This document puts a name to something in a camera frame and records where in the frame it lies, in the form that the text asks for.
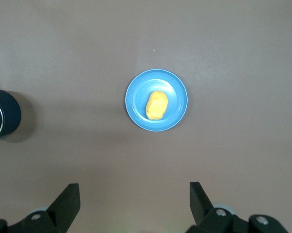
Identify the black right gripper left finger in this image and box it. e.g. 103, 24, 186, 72
5, 183, 80, 233

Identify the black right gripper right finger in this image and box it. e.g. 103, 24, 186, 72
187, 181, 249, 233

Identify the yellow potato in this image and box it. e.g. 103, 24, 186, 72
146, 90, 168, 120

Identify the blue round plate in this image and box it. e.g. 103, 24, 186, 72
125, 69, 189, 132

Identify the brown table mat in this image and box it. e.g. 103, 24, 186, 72
0, 0, 292, 233

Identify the dark pot with blue handle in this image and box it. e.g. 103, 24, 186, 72
0, 89, 22, 143

